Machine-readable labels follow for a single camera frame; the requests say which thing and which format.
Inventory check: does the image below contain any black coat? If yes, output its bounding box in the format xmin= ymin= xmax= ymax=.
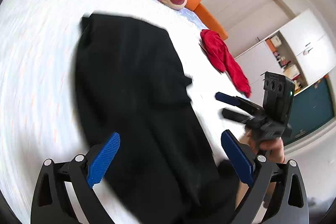
xmin=75 ymin=14 xmax=239 ymax=223

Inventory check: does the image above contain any person right hand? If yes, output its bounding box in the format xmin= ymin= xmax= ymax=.
xmin=246 ymin=131 xmax=285 ymax=163

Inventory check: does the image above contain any white wardrobe cabinet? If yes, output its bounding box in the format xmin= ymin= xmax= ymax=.
xmin=236 ymin=9 xmax=335 ymax=102

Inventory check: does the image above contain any red garment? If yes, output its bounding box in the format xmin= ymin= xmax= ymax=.
xmin=201 ymin=29 xmax=252 ymax=98

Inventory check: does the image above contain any cream eyelet blanket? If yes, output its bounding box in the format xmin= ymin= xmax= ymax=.
xmin=1 ymin=0 xmax=244 ymax=223

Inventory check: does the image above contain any light blue bed sheet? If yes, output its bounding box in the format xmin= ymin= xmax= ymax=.
xmin=177 ymin=8 xmax=208 ymax=30

